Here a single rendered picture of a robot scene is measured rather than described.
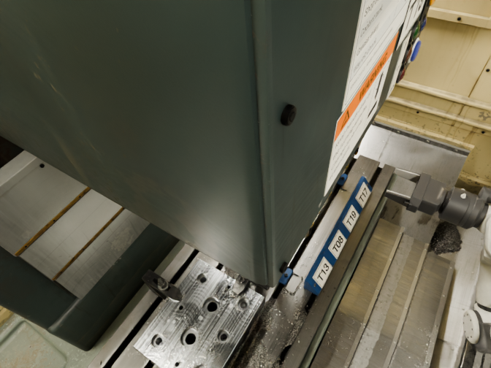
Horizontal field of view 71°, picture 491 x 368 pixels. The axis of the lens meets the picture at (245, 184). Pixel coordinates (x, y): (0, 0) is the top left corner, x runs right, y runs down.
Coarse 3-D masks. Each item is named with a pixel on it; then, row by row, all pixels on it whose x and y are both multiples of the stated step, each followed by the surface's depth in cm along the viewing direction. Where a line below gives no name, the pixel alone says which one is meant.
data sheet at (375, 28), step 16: (368, 0) 22; (384, 0) 26; (400, 0) 31; (368, 16) 24; (384, 16) 28; (400, 16) 34; (368, 32) 25; (384, 32) 30; (368, 48) 27; (384, 48) 33; (352, 64) 25; (368, 64) 30; (352, 80) 27; (352, 96) 29
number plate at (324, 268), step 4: (324, 260) 105; (320, 264) 104; (324, 264) 105; (328, 264) 106; (320, 268) 104; (324, 268) 105; (328, 268) 106; (316, 272) 103; (320, 272) 104; (324, 272) 105; (328, 272) 106; (316, 276) 102; (320, 276) 103; (324, 276) 105; (316, 280) 102; (320, 280) 103; (324, 280) 104; (320, 284) 103
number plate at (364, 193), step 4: (364, 184) 121; (360, 188) 120; (364, 188) 121; (360, 192) 119; (364, 192) 121; (368, 192) 122; (356, 196) 118; (360, 196) 119; (364, 196) 120; (368, 196) 122; (360, 200) 119; (364, 200) 120; (360, 204) 119; (364, 204) 120
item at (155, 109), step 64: (0, 0) 21; (64, 0) 17; (128, 0) 15; (192, 0) 13; (256, 0) 12; (320, 0) 16; (0, 64) 29; (64, 64) 22; (128, 64) 18; (192, 64) 16; (256, 64) 14; (320, 64) 19; (0, 128) 46; (64, 128) 31; (128, 128) 24; (192, 128) 19; (256, 128) 17; (320, 128) 25; (128, 192) 35; (192, 192) 26; (256, 192) 21; (320, 192) 34; (256, 256) 28
